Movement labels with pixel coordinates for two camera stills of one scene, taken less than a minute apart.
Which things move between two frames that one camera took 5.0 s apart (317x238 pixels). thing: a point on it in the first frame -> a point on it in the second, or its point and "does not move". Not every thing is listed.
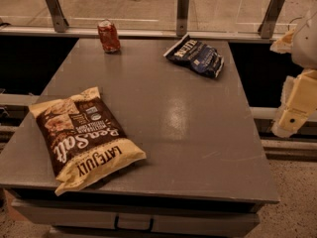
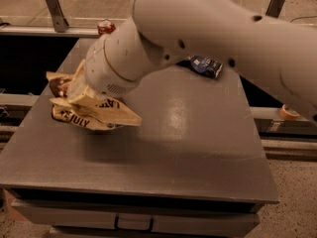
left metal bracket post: (60, 23) does not move
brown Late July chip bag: (82, 142) -> (106, 114)
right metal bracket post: (266, 26) does not move
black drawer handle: (133, 229) does not move
